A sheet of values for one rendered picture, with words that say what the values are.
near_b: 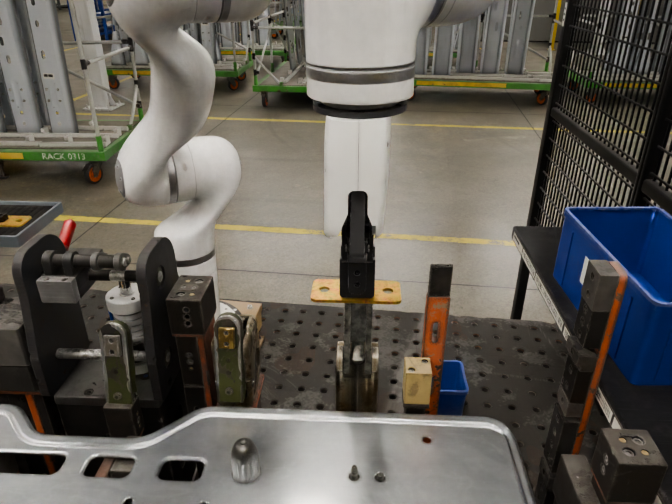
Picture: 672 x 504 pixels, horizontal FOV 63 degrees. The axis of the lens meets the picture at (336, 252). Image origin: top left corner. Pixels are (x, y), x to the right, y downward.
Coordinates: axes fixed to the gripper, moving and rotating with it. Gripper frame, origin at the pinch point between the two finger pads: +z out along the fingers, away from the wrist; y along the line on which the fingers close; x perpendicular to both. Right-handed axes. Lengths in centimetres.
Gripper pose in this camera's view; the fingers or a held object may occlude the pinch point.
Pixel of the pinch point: (357, 270)
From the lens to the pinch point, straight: 51.3
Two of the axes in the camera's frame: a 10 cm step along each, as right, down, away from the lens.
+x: 10.0, 0.2, -0.5
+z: 0.1, 8.9, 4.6
